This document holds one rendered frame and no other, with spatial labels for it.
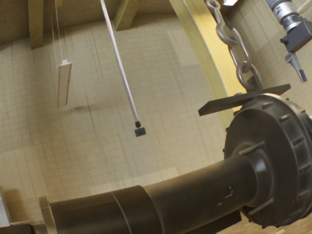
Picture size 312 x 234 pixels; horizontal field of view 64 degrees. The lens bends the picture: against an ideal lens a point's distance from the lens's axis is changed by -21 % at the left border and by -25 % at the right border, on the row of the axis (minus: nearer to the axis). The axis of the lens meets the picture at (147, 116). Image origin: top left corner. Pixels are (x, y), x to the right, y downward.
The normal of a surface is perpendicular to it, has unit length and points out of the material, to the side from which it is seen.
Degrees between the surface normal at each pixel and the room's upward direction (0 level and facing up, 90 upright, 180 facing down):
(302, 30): 90
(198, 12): 90
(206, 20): 90
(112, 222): 84
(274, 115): 49
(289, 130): 65
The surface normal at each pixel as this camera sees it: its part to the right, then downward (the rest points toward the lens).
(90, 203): -0.06, -0.92
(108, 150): 0.27, -0.31
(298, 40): -0.92, 0.21
